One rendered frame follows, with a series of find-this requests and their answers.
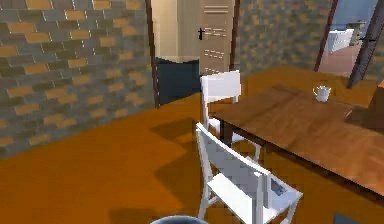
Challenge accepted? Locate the beige panelled room door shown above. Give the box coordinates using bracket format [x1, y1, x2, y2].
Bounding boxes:
[199, 0, 236, 76]

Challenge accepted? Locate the white wooden chair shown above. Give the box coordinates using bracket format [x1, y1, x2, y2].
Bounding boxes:
[200, 69, 262, 162]
[195, 122, 304, 224]

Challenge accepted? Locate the dark grey round object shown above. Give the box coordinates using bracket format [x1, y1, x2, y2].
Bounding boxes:
[149, 215, 210, 224]

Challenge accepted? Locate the brown cardboard box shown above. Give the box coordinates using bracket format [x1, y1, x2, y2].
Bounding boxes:
[344, 79, 384, 132]

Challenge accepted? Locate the brown wooden dining table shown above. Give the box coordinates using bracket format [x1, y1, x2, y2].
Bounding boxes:
[211, 83, 384, 204]

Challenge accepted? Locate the dark brown room door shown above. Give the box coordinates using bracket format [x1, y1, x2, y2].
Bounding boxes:
[346, 0, 384, 89]

